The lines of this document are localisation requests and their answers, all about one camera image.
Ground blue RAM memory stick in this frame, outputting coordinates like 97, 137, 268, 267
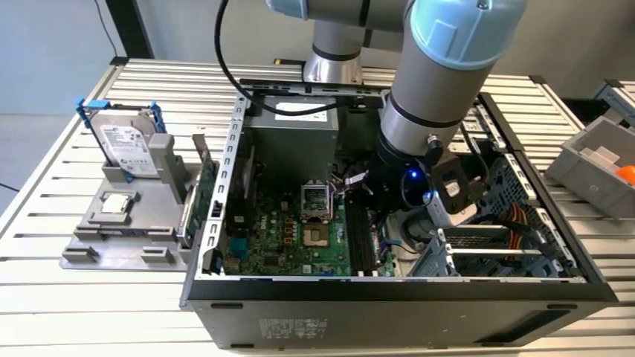
96, 230, 153, 238
357, 211, 381, 260

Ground black RAM slot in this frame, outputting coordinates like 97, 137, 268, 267
344, 195, 366, 277
357, 208, 381, 277

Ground metal socket cover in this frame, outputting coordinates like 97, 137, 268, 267
300, 180, 332, 223

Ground grey power supply unit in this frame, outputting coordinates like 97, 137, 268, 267
245, 94, 341, 187

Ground CPU socket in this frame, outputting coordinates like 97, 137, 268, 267
301, 222, 332, 249

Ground metal disk bay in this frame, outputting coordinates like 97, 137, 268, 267
409, 222, 580, 279

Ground green motherboard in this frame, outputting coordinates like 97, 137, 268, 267
220, 184, 397, 278

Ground black case fan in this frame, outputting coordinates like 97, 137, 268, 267
226, 144, 258, 226

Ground black PC case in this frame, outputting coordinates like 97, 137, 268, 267
177, 77, 620, 350

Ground green graphics card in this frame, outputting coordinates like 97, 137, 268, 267
177, 128, 220, 251

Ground grey plastic bin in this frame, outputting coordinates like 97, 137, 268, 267
544, 115, 635, 223

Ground white block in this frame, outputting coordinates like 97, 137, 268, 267
579, 146, 621, 169

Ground orange ball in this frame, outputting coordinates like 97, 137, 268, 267
612, 165, 635, 186

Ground light metal crate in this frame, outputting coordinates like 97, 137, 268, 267
588, 79, 635, 129

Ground grey parts rack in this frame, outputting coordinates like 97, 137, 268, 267
57, 128, 198, 272

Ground hard disk in blue carrier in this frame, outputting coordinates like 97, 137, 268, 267
73, 99, 168, 184

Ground silver CPU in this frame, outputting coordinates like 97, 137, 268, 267
98, 195, 132, 216

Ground white yellow power wires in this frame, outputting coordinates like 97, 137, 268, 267
329, 159, 372, 189

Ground wire locking lever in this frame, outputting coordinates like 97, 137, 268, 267
326, 181, 344, 223

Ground black looped data cable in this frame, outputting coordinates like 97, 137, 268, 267
401, 217, 441, 256

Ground thin black camera cable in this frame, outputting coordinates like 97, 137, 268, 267
458, 122, 492, 183

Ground red yellow orange wires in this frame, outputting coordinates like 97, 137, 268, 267
504, 202, 536, 258

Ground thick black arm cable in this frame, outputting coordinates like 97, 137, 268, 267
212, 0, 385, 115

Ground black upright post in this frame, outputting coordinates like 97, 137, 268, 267
104, 0, 156, 66

